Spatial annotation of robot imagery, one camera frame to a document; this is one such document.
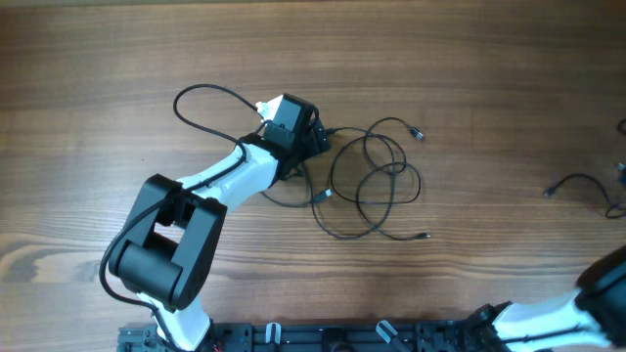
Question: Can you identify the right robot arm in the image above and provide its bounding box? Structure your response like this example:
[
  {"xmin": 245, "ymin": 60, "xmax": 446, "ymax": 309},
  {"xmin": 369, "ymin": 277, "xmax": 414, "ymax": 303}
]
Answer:
[{"xmin": 462, "ymin": 247, "xmax": 625, "ymax": 351}]

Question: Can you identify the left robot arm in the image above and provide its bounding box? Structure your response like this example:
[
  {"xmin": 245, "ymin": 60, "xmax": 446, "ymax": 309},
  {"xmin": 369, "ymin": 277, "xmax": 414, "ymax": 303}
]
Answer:
[{"xmin": 99, "ymin": 94, "xmax": 324, "ymax": 351}]

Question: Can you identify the left camera black cable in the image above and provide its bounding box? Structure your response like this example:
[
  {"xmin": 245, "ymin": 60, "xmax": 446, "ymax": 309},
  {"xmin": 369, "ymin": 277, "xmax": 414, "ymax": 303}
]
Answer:
[{"xmin": 98, "ymin": 83, "xmax": 268, "ymax": 352}]

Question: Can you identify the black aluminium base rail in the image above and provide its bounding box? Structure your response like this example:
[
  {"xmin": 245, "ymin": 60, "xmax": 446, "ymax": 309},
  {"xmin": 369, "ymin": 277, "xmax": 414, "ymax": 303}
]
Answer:
[{"xmin": 116, "ymin": 320, "xmax": 490, "ymax": 352}]

